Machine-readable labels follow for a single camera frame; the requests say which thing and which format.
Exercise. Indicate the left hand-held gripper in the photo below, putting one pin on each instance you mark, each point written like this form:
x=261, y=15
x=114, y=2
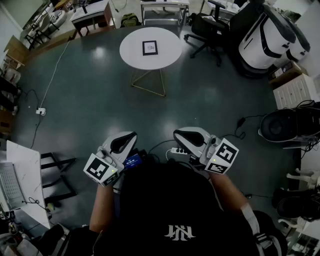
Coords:
x=97, y=168

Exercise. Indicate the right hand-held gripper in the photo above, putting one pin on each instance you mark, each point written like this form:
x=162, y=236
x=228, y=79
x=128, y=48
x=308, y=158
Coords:
x=225, y=151

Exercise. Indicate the black picture frame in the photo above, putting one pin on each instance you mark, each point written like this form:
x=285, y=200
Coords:
x=150, y=47

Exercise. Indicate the person's left forearm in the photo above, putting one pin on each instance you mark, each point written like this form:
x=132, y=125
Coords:
x=102, y=207

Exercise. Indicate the person's right forearm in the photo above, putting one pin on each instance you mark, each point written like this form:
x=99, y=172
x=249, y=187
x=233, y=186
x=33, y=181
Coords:
x=227, y=190

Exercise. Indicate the round white table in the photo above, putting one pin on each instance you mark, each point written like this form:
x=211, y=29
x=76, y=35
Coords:
x=165, y=57

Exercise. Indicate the white multi-socket power strip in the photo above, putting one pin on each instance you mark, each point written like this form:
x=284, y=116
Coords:
x=178, y=150

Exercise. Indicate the device with blue screen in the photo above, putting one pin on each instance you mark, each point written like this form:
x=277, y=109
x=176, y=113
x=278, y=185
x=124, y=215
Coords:
x=132, y=162

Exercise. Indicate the black power adapter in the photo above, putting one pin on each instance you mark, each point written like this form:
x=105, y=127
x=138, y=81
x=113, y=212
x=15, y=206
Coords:
x=241, y=121

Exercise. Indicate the black grey rounded machine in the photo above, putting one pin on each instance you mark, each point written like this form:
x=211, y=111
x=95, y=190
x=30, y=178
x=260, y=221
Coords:
x=277, y=125

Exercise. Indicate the white floor power strip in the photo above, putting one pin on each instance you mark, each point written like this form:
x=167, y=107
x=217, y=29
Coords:
x=40, y=111

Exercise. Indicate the white marble desk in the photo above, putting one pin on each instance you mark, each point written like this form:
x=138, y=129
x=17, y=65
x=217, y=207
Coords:
x=27, y=170

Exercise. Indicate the white black rounded machine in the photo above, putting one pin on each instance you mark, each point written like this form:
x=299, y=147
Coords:
x=298, y=47
x=252, y=47

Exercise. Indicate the white drawer cabinet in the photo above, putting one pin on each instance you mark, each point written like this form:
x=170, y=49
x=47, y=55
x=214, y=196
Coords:
x=295, y=91

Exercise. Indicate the open cardboard box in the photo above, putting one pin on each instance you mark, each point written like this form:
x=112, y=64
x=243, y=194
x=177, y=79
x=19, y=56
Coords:
x=287, y=75

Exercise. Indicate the grey laptop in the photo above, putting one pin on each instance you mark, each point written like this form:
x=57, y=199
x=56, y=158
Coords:
x=10, y=185

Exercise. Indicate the black office chair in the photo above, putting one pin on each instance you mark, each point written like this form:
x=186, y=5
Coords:
x=207, y=27

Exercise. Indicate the green backpack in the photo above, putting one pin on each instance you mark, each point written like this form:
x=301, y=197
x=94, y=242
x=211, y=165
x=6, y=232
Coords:
x=129, y=20

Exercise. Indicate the brown desk with white top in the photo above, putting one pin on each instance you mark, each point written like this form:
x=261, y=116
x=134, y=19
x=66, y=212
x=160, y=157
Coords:
x=92, y=10

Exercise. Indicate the white table with lower shelf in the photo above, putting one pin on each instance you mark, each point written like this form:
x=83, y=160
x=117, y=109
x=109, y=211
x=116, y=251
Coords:
x=163, y=3

